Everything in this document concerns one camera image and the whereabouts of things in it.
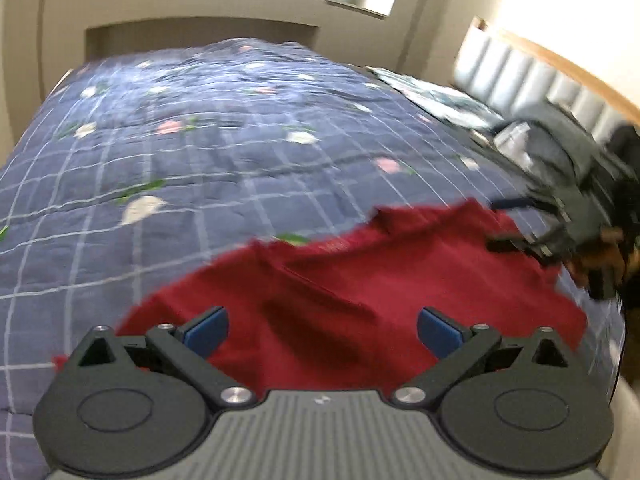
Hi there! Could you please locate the grey padded wooden headboard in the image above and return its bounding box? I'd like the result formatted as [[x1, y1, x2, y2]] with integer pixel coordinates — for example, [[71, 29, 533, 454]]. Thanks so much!
[[452, 16, 640, 147]]

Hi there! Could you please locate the person's right hand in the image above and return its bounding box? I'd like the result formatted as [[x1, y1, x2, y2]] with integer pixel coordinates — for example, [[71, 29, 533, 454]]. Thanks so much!
[[570, 227, 627, 288]]

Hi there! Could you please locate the beige window seat cabinet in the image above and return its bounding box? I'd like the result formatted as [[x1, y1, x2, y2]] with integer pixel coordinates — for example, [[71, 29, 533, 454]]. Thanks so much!
[[82, 0, 392, 62]]

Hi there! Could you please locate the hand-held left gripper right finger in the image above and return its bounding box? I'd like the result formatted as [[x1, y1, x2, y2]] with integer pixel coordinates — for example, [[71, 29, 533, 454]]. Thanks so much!
[[392, 306, 582, 407]]

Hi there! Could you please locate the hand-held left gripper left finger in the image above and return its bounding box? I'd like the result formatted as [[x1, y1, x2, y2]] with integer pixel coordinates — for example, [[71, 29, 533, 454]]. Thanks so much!
[[59, 306, 256, 408]]

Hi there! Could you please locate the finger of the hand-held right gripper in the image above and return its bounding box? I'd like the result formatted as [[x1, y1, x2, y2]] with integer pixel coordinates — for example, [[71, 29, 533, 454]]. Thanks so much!
[[489, 197, 557, 212], [484, 235, 551, 264]]

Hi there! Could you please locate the patterned pillow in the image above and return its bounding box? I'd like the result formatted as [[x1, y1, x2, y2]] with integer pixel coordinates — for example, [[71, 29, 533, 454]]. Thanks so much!
[[370, 67, 506, 132]]

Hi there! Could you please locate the blue plaid floral quilt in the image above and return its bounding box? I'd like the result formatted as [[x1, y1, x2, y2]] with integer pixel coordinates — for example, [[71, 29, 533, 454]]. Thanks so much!
[[0, 39, 627, 480]]

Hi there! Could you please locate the red long-sleeved sweater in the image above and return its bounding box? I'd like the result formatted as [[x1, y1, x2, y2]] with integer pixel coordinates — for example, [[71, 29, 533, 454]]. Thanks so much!
[[52, 199, 589, 392]]

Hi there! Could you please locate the beige wardrobe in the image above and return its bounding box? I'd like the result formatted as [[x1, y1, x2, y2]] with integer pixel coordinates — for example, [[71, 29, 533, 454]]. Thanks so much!
[[385, 0, 467, 72], [0, 0, 89, 163]]

